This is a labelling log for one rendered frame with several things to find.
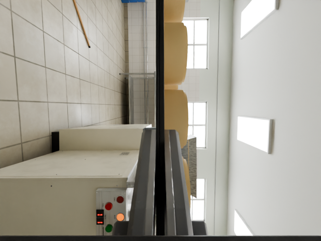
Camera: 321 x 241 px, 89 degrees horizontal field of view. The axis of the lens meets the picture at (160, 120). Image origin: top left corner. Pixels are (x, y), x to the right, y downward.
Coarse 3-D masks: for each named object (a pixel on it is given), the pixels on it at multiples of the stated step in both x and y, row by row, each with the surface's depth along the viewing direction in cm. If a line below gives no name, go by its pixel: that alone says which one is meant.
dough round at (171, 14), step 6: (168, 0) 13; (174, 0) 13; (180, 0) 13; (168, 6) 13; (174, 6) 13; (180, 6) 13; (168, 12) 14; (174, 12) 14; (180, 12) 14; (168, 18) 14; (174, 18) 14; (180, 18) 14
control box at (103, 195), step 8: (96, 192) 74; (104, 192) 74; (112, 192) 74; (120, 192) 74; (96, 200) 74; (104, 200) 74; (112, 200) 74; (96, 208) 74; (104, 208) 74; (112, 208) 74; (120, 208) 74; (96, 216) 74; (104, 216) 74; (112, 216) 74; (96, 224) 74; (104, 224) 74; (112, 224) 74; (96, 232) 74; (104, 232) 74
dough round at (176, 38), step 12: (168, 24) 12; (180, 24) 12; (168, 36) 12; (180, 36) 12; (168, 48) 12; (180, 48) 12; (168, 60) 12; (180, 60) 12; (168, 72) 13; (180, 72) 13; (168, 84) 14; (180, 84) 14
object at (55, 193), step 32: (32, 160) 110; (64, 160) 110; (96, 160) 109; (128, 160) 108; (0, 192) 77; (32, 192) 77; (64, 192) 77; (128, 192) 79; (0, 224) 77; (32, 224) 77; (64, 224) 77
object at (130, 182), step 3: (135, 168) 94; (132, 171) 89; (135, 171) 89; (132, 174) 84; (135, 174) 84; (129, 177) 80; (132, 177) 80; (129, 180) 76; (132, 180) 76; (129, 183) 74; (132, 183) 74; (129, 186) 74; (132, 186) 74
